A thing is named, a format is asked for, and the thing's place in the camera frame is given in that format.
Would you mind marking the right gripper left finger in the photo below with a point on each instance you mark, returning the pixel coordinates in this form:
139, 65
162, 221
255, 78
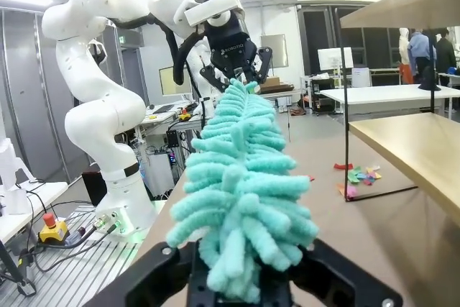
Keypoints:
154, 278

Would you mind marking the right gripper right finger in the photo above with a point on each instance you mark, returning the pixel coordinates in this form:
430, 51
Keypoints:
334, 282

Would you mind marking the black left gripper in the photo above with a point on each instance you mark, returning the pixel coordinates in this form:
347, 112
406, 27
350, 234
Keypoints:
230, 44

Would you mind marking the teal chenille duster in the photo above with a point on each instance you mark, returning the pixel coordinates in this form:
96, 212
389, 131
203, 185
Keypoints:
244, 192

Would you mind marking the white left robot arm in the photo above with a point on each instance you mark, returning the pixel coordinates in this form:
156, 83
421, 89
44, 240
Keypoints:
104, 105

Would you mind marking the black box beside arm base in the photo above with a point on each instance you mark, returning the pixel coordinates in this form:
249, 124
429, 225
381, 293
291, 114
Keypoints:
92, 188

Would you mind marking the flat brown cardboard box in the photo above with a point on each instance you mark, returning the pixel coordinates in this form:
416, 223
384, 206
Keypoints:
275, 86

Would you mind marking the monitor with yellowish screen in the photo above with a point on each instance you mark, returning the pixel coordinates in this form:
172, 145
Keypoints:
176, 82

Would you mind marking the small emergency stop button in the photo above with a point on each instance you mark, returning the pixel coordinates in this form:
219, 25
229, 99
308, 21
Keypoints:
185, 116

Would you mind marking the ribbed aluminium mounting plate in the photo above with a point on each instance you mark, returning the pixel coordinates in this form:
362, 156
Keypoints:
82, 274

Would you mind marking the small pink paper scrap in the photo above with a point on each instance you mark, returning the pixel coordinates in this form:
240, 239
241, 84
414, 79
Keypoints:
351, 191

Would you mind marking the orange paper scrap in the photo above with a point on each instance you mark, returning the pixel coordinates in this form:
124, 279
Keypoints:
341, 188

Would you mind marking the white-screen monitor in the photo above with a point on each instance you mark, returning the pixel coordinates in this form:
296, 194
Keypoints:
334, 58

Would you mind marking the computer tower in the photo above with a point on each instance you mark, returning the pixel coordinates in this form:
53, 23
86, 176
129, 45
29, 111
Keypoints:
160, 175

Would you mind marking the green paper scrap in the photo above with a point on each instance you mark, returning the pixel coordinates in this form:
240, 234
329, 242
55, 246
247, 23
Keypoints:
352, 177

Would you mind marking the blue paper scrap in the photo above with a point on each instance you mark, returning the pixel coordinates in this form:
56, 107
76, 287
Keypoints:
362, 176

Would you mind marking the yellow emergency stop box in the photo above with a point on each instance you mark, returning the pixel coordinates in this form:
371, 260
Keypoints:
54, 229

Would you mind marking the long red paper scrap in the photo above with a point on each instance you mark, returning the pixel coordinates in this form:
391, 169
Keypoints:
343, 166

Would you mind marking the yellow paper scrap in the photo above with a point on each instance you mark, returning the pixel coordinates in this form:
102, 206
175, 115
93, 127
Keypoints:
373, 168

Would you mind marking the white air purifier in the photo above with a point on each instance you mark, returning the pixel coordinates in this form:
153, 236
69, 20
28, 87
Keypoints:
360, 77

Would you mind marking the long white lab table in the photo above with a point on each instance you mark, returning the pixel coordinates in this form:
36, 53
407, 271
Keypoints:
388, 95

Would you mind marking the person in white hoodie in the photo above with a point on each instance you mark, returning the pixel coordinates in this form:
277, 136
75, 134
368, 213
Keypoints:
405, 51

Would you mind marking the white crumpled cloth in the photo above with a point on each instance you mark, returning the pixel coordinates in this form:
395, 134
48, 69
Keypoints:
10, 177

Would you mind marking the person in blue shirt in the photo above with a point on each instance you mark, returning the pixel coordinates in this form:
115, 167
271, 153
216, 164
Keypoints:
422, 51

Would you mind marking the black cone-shaped object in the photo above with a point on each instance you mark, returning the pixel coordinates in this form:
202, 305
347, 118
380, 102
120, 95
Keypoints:
428, 80

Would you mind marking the person in black top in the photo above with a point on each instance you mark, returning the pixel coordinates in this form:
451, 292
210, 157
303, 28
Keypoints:
445, 53

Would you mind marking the grey wall board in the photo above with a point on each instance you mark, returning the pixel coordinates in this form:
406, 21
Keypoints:
274, 50

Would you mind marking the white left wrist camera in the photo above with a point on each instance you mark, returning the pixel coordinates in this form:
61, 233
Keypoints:
212, 8

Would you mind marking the two-tier wood black-frame shelf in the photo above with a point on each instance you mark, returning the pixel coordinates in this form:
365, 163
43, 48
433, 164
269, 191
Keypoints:
413, 149

